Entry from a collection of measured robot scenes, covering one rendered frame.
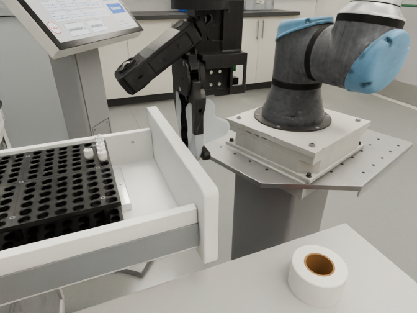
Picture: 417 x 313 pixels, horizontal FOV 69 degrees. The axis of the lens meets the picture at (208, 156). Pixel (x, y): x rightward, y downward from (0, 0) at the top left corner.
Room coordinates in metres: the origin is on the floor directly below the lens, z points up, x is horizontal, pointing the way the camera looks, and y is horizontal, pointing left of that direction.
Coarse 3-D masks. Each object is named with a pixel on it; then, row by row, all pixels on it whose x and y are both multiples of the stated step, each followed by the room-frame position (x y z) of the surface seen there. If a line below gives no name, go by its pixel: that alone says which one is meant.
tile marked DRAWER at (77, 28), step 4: (64, 24) 1.02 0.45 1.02; (68, 24) 1.03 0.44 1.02; (72, 24) 1.05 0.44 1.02; (76, 24) 1.07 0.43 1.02; (80, 24) 1.08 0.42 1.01; (68, 28) 1.02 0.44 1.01; (72, 28) 1.03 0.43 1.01; (76, 28) 1.05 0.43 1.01; (80, 28) 1.07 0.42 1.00; (84, 28) 1.09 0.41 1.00; (72, 32) 1.02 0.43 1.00; (76, 32) 1.03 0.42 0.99; (80, 32) 1.05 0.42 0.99; (84, 32) 1.07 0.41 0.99; (88, 32) 1.08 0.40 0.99
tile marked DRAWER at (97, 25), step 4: (88, 20) 1.13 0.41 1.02; (92, 20) 1.16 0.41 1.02; (96, 20) 1.17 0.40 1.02; (100, 20) 1.19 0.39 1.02; (88, 24) 1.12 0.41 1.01; (92, 24) 1.14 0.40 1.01; (96, 24) 1.16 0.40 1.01; (100, 24) 1.17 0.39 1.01; (104, 24) 1.20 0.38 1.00; (92, 28) 1.12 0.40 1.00; (96, 28) 1.14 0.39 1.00; (100, 28) 1.16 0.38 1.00; (104, 28) 1.18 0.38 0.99; (108, 28) 1.20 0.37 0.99
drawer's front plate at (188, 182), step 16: (160, 112) 0.49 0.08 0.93; (160, 128) 0.43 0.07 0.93; (160, 144) 0.43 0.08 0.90; (176, 144) 0.37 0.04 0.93; (160, 160) 0.45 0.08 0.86; (176, 160) 0.35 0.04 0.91; (192, 160) 0.32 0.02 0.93; (176, 176) 0.35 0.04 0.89; (192, 176) 0.29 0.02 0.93; (208, 176) 0.29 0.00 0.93; (176, 192) 0.36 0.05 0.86; (192, 192) 0.29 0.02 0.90; (208, 192) 0.26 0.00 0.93; (208, 208) 0.26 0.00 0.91; (208, 224) 0.26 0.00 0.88; (208, 240) 0.26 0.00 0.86; (208, 256) 0.26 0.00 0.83
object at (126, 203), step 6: (114, 168) 0.44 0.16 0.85; (120, 168) 0.44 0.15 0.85; (114, 174) 0.42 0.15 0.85; (120, 174) 0.42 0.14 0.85; (120, 180) 0.40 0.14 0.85; (120, 186) 0.38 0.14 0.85; (126, 186) 0.38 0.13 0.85; (120, 192) 0.37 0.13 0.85; (126, 192) 0.37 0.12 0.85; (120, 198) 0.35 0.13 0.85; (126, 198) 0.35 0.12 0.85; (126, 204) 0.34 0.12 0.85; (126, 210) 0.34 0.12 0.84
